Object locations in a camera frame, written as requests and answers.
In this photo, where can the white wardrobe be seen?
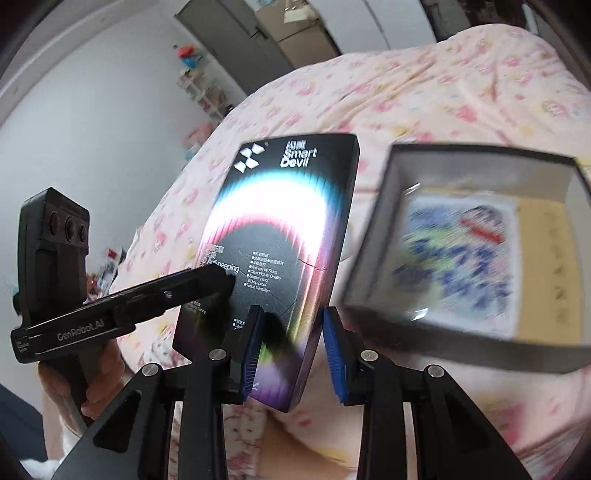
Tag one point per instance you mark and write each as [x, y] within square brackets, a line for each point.
[378, 23]

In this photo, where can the black cardboard container box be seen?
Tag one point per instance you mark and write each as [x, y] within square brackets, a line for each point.
[415, 166]

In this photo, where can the black screen protector box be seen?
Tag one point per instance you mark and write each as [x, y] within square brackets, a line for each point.
[286, 207]

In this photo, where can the pile of colourful small packets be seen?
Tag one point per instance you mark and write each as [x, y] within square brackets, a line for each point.
[108, 272]

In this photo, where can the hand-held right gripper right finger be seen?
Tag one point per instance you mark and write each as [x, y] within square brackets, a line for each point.
[333, 357]

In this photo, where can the pink cloth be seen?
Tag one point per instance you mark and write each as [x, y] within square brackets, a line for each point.
[198, 138]

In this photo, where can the grey wardrobe door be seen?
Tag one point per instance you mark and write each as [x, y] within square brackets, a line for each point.
[221, 41]

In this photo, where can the brown cardboard box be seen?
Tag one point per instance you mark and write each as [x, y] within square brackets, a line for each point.
[300, 37]

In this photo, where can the pink printed blanket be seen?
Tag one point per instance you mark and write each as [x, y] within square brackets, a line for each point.
[415, 92]

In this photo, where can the white cartoon print packet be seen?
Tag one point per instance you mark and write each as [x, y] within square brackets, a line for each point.
[452, 258]

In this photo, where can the person's left hand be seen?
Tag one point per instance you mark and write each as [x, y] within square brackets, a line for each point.
[104, 392]

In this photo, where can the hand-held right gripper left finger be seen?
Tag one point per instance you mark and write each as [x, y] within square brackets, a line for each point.
[251, 355]

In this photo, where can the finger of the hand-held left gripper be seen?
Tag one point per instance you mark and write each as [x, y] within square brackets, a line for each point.
[184, 288]

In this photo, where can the white shelf rack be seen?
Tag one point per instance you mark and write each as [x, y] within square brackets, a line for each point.
[203, 92]

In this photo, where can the red and blue toy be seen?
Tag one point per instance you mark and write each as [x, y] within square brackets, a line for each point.
[189, 55]

